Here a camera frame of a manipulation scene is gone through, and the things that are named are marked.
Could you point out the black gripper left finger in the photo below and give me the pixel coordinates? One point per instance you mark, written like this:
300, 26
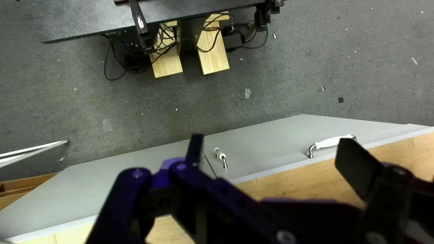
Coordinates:
136, 204

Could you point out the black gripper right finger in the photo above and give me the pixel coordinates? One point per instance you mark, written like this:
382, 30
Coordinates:
357, 165

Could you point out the white base cabinet wood top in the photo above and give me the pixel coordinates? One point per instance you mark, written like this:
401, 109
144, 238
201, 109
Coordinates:
271, 140

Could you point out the small silver cabinet lock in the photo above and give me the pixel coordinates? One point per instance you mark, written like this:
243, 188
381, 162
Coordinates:
220, 157

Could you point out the white tripod leg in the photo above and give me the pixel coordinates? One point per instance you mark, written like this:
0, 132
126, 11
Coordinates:
31, 151

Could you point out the light wooden block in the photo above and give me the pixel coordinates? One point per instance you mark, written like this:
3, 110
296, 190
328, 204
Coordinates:
168, 63
213, 56

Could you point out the black power box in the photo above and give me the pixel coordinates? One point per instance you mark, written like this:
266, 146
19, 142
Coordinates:
233, 41

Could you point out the black metal stand pole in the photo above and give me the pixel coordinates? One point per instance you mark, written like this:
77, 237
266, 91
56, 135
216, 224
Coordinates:
138, 21

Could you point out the dark table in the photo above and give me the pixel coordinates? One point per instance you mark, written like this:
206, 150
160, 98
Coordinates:
81, 18

